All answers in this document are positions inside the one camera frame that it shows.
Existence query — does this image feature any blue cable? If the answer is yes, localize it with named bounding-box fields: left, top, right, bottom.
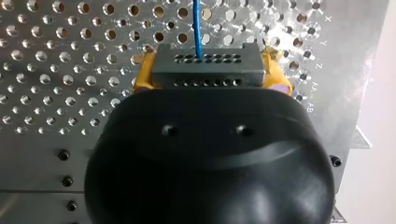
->
left=150, top=0, right=267, bottom=90

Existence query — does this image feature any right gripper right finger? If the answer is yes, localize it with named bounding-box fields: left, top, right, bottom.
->
left=261, top=46, right=294, bottom=96

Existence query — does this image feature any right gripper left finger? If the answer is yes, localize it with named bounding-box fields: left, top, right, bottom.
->
left=132, top=49, right=157, bottom=94

